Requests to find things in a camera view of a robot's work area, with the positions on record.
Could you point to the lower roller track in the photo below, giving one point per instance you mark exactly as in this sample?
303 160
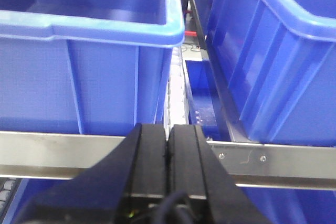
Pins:
8 188

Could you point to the blue bin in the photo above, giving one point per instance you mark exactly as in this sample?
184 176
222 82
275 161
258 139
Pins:
277 60
203 101
26 190

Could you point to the white roller track right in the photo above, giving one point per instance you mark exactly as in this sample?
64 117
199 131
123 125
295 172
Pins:
176 108

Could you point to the steel front rack rail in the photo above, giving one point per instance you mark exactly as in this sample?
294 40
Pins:
64 156

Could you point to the blue bin lower centre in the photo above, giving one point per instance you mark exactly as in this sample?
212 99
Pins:
26 190

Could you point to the blue bin lower right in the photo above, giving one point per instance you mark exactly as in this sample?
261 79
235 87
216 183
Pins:
203 101

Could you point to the blue bin upper right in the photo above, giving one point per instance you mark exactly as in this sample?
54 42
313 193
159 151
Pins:
277 60

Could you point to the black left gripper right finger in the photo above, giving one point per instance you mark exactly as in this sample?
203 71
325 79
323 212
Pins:
199 187

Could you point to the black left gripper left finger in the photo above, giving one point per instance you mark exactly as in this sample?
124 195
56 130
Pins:
130 178

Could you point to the blue target box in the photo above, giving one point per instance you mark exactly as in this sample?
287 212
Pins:
86 66

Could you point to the red floor bar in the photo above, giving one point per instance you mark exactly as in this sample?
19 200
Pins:
190 33

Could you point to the steel right divider rail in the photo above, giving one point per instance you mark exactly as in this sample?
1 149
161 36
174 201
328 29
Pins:
195 48

